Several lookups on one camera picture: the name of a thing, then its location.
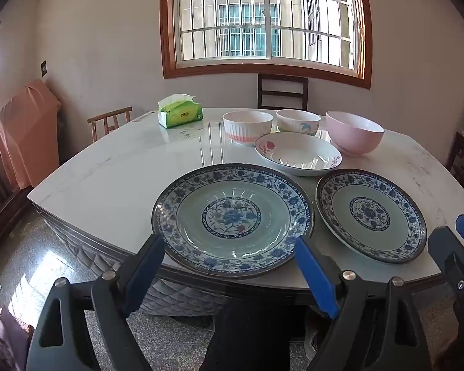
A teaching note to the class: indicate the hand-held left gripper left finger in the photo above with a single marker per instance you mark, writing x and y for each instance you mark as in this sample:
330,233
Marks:
143,274

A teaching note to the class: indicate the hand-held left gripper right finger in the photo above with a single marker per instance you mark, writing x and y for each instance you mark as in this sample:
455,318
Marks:
315,278

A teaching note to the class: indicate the large blue floral plate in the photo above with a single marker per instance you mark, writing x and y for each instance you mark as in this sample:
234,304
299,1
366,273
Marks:
201,216

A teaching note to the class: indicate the small blue floral plate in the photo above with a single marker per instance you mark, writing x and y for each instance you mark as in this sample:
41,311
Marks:
371,214

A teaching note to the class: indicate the white plate with pink roses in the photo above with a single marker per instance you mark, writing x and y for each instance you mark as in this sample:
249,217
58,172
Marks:
294,154

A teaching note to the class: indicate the white ribbed bowl pink base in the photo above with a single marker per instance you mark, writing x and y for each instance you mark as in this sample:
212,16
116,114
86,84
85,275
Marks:
247,131

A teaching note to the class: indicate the black and white shoe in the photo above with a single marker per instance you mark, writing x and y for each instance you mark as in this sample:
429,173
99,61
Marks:
312,340

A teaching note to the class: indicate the dark side cabinet with papers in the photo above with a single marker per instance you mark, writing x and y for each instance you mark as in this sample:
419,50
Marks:
462,162

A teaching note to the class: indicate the person's dark trouser leg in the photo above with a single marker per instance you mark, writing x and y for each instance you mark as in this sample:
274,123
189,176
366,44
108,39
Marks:
251,336

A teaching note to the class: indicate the white bowl with cartoon print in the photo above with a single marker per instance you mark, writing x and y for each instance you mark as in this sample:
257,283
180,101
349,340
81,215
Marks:
294,125

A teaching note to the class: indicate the green tissue pack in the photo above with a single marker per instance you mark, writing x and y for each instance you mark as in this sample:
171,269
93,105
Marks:
180,116

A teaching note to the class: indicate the light wooden chair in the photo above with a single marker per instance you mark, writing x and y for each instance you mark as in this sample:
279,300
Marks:
108,114

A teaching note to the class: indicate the dark wooden ladder-back chair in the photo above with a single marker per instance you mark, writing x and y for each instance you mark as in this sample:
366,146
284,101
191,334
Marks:
282,80

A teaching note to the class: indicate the barred window with wooden frame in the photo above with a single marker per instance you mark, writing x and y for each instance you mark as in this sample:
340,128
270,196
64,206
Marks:
170,62

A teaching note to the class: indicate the black wall plate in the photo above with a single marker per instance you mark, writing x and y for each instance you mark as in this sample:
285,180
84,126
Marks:
43,68

